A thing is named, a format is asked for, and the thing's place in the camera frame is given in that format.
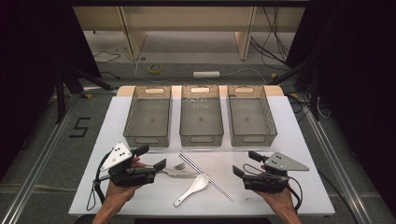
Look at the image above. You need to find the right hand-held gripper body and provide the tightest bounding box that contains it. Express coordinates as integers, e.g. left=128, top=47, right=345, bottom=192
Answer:
left=242, top=151, right=310, bottom=194

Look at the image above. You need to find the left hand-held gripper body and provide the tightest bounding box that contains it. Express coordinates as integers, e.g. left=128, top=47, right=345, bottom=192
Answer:
left=99, top=142, right=157, bottom=189

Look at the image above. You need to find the metal table knife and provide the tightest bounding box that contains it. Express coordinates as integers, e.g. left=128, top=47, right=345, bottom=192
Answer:
left=157, top=167, right=200, bottom=179

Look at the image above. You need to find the metal chopstick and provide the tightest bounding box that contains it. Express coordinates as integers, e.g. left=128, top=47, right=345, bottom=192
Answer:
left=177, top=152, right=233, bottom=203
left=180, top=151, right=233, bottom=201

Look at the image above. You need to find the smoky clear plastic bin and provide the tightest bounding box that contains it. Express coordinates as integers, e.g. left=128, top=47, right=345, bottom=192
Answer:
left=122, top=85, right=173, bottom=148
left=179, top=85, right=225, bottom=147
left=227, top=85, right=278, bottom=147

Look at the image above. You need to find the white ceramic spoon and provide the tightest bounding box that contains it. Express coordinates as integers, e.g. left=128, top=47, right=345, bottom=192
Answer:
left=173, top=174, right=210, bottom=208

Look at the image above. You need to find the person's right hand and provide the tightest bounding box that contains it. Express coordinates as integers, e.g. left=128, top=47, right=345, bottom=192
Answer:
left=255, top=189, right=297, bottom=216

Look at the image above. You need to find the person's left hand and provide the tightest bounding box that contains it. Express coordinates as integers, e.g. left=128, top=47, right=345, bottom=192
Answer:
left=103, top=157, right=147, bottom=209

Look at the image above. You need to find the black metal stand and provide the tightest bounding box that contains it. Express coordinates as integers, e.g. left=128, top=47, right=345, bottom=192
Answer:
left=267, top=59, right=321, bottom=121
left=54, top=63, right=115, bottom=125

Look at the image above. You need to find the yellow tape roll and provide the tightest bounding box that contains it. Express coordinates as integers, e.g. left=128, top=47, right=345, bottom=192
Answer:
left=147, top=63, right=163, bottom=76

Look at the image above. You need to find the white power strip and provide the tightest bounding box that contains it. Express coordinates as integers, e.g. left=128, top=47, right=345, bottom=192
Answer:
left=192, top=71, right=220, bottom=79

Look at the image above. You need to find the black curtain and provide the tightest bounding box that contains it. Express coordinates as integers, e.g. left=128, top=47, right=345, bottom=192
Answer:
left=0, top=0, right=102, bottom=185
left=286, top=0, right=396, bottom=216

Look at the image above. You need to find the light wooden shelf unit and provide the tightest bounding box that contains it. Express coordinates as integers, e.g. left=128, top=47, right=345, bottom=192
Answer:
left=72, top=6, right=306, bottom=62

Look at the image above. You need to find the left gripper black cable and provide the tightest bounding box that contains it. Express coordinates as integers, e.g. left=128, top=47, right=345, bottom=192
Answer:
left=86, top=151, right=113, bottom=212

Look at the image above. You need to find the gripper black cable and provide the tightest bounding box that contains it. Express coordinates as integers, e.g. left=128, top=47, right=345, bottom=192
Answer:
left=242, top=163, right=304, bottom=213
left=86, top=151, right=113, bottom=212

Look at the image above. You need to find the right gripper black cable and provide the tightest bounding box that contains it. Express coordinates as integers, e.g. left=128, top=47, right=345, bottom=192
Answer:
left=242, top=163, right=304, bottom=213

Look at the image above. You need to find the aluminium floor rail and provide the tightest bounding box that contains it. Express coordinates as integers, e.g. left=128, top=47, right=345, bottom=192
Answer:
left=298, top=92, right=375, bottom=224
left=0, top=92, right=82, bottom=224

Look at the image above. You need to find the bundle of black cables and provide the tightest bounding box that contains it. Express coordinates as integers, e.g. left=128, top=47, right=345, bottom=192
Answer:
left=250, top=6, right=292, bottom=68

